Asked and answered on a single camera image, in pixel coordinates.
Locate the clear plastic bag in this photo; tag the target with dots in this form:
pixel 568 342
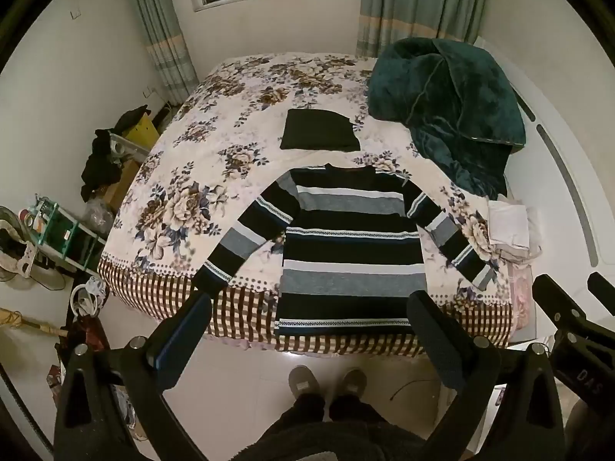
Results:
pixel 98 216

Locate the floral bed sheet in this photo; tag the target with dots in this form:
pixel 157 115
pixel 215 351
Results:
pixel 216 153

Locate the person's dark trousers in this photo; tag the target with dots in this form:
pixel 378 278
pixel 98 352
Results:
pixel 331 432

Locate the folded dark green garment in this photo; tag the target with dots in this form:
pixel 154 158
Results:
pixel 319 130

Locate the yellow box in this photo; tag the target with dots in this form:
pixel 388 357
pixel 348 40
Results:
pixel 144 132

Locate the standing fan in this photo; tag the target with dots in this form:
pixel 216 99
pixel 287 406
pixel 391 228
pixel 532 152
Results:
pixel 19 249

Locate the grey-green striped curtain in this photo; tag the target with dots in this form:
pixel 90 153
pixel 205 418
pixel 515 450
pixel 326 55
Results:
pixel 418 5
pixel 163 33

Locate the pile of white folded cloths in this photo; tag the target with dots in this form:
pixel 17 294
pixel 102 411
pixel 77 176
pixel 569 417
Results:
pixel 511 225

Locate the dark green plush blanket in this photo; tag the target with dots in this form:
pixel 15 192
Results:
pixel 447 101

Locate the person's right forearm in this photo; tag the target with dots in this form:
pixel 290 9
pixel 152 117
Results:
pixel 593 430

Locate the pink cloth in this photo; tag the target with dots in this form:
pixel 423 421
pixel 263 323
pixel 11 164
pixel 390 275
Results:
pixel 521 297

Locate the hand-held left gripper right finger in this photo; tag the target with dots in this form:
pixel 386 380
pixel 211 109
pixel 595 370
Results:
pixel 439 341

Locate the grey slipper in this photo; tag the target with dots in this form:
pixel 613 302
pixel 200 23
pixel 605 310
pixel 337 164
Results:
pixel 304 382
pixel 352 383

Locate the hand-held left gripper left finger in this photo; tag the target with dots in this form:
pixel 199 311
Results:
pixel 185 331

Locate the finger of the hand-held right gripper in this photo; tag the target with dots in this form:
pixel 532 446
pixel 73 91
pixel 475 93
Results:
pixel 557 300
pixel 603 285

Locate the green plastic rack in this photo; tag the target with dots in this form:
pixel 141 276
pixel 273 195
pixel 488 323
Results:
pixel 72 235

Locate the striped knit sweater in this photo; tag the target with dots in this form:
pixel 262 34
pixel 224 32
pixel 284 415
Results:
pixel 350 249

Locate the white bed headboard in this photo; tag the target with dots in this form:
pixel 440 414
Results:
pixel 552 153

